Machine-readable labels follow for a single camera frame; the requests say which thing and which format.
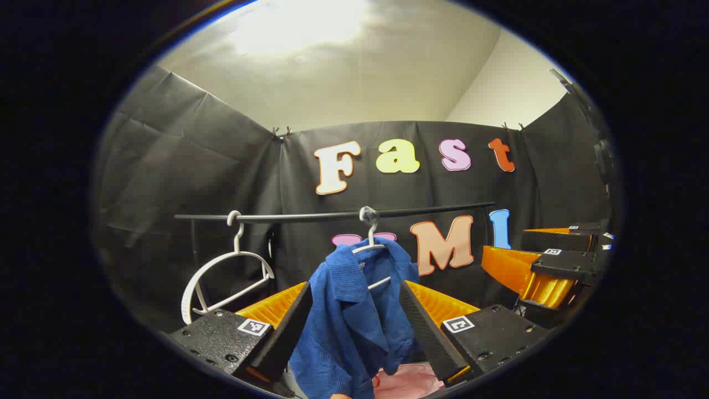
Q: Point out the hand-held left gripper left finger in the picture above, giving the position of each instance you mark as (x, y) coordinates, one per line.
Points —
(288, 332)

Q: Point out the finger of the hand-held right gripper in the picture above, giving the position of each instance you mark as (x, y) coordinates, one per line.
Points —
(554, 241)
(565, 265)

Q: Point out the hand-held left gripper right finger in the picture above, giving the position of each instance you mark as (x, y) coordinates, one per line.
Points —
(424, 332)

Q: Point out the pink laundry hamper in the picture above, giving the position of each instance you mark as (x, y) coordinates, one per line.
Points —
(410, 382)

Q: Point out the blue shirt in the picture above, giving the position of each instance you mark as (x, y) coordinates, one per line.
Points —
(343, 332)

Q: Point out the white plastic hanger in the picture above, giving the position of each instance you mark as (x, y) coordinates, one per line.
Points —
(237, 244)
(371, 238)

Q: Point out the clear tape wad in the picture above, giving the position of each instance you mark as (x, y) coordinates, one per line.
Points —
(368, 214)

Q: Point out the black backdrop cloth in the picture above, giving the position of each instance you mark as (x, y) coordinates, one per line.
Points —
(166, 166)

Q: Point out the black clothes rail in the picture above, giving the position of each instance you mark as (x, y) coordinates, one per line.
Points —
(310, 216)

